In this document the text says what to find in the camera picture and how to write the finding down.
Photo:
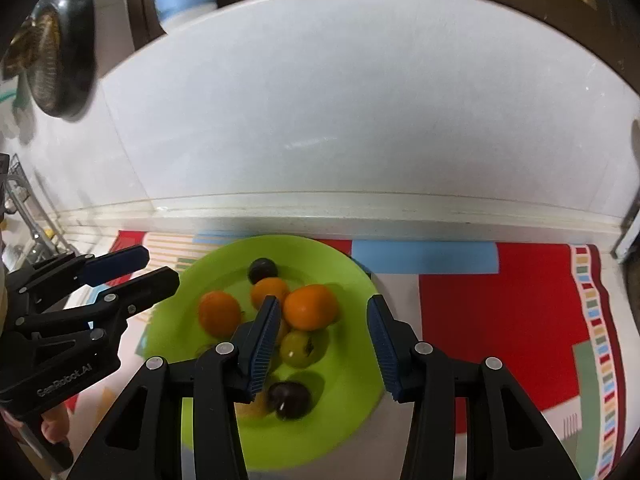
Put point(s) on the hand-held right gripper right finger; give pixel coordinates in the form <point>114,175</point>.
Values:
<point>385,355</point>

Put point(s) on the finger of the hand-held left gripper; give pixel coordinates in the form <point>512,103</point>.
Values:
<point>145,290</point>
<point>117,262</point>

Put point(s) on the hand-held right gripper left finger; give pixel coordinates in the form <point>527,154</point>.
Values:
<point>262,350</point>

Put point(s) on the dark purple plum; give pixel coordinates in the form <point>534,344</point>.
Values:
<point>289,399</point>
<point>262,270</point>

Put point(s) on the orange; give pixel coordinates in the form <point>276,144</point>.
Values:
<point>272,289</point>
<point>218,312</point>
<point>310,306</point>

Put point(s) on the green plate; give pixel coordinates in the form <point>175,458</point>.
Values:
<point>340,410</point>

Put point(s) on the person's left hand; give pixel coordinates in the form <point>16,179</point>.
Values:
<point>54,427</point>

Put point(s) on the green fruit with dark spot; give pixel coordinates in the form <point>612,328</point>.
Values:
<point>300,347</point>

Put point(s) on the colourful patterned tablecloth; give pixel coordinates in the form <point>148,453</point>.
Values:
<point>500,320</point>

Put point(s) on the dark frying pan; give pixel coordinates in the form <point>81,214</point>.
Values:
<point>60,60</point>

